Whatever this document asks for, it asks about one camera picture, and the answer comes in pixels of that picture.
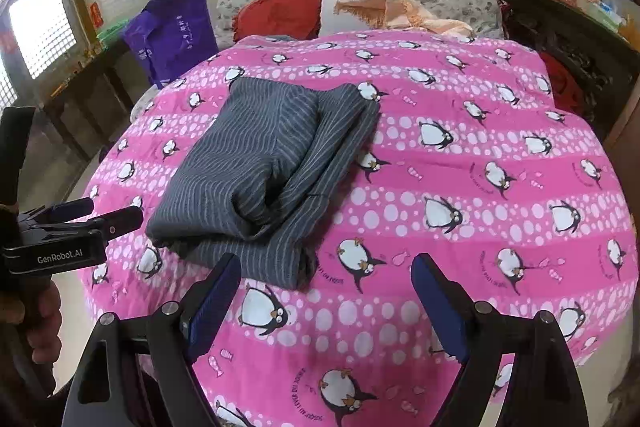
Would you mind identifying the peach fringed towel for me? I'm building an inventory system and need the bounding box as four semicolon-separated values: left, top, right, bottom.
334;0;476;42

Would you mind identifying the red cloth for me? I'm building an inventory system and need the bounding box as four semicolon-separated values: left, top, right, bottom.
539;52;586;115

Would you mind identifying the green plastic basket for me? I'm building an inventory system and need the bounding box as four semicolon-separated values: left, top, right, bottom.
97;24;131;45

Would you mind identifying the grey striped suit jacket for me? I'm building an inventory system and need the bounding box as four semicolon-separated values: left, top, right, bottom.
146;77;382;292

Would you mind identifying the person's left hand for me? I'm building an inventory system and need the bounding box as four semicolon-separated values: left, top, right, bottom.
0;279;63;365

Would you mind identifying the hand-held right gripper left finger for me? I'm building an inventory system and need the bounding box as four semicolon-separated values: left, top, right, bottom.
61;252;243;427

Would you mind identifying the dark wooden table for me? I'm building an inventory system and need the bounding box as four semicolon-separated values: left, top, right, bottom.
40;39;151;158

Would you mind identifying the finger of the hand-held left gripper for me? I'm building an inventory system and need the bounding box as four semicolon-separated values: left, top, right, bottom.
20;198;96;228
22;206;145;248

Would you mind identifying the purple tote bag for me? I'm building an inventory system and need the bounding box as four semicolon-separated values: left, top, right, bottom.
122;0;219;90

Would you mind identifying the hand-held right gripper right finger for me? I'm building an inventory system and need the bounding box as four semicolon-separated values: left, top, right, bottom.
410;253;591;427

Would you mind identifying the red frilled pillow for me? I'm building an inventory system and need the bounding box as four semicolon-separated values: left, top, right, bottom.
232;0;323;42

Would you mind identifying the dark carved wooden cabinet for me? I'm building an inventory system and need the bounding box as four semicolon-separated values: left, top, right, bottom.
497;0;640;142

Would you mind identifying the pink penguin print blanket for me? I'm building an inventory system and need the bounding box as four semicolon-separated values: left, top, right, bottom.
82;29;640;427

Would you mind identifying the large lattice window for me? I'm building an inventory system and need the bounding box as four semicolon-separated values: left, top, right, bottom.
0;0;78;108

